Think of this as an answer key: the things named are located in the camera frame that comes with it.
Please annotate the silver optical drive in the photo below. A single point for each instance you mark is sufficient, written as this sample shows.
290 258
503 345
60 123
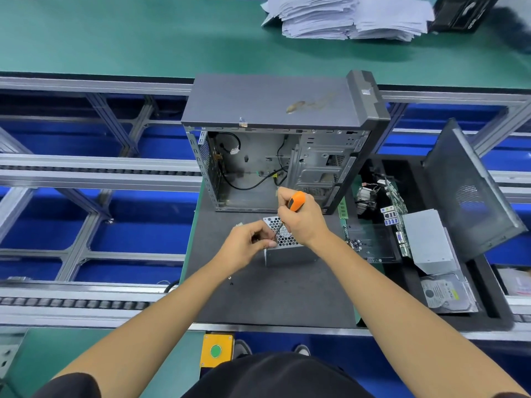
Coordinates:
427 240

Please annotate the person's black shirt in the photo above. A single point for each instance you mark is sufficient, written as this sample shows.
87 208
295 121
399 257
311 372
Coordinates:
66 387

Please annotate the stack of white papers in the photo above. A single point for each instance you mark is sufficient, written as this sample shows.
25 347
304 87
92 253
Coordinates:
348 16

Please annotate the dark grey case side panel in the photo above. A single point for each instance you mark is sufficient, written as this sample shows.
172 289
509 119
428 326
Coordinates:
469 190

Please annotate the person's shoe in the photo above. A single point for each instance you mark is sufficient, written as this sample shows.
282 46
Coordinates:
302 350
242 349

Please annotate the person's left forearm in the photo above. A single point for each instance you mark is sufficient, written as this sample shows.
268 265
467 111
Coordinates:
149 331

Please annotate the person's right forearm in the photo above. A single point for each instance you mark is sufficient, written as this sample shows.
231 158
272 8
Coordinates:
406 327

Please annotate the dark grey foam mat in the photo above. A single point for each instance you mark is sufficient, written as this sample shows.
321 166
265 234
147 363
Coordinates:
249 302

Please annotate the yellow box with green button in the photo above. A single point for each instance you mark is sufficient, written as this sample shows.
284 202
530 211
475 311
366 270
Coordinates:
216 350

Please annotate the processor cooler with fan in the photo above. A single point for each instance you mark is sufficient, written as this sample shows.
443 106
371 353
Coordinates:
369 199

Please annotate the green motherboard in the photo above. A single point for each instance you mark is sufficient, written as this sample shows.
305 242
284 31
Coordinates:
396 201

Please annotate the silver hard drive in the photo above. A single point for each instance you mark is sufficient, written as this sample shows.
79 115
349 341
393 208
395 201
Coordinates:
448 294

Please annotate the person's left shoe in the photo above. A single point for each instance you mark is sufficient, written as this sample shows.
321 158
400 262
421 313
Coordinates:
242 349

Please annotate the person's right hand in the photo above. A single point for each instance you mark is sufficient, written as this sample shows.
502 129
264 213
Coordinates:
309 224

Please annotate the grey computer tower case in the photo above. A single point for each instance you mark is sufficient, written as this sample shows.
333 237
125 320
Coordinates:
265 99

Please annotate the clear plastic tray with screws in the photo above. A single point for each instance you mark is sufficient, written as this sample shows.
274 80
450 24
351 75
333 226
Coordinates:
373 243

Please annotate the silver power supply unit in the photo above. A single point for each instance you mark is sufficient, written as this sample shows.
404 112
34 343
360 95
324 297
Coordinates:
286 254

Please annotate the black foam tray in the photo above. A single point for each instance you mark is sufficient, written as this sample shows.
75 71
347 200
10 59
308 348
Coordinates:
489 296

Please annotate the person's left hand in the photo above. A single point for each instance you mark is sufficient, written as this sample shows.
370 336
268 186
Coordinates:
240 246

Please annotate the black cardboard box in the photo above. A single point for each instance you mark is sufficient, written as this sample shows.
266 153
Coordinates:
465 10

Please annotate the hard disk drive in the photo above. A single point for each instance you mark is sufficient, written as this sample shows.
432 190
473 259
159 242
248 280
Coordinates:
516 282

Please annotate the person's right shoe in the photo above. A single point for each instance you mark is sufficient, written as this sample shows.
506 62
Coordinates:
302 350

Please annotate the person's black trousers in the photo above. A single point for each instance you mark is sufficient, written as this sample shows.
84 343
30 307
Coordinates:
278 375

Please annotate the aluminium conveyor frame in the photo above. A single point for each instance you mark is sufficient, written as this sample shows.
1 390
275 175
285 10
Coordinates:
83 174

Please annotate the green memory stick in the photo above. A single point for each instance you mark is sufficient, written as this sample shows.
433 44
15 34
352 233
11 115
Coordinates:
343 213

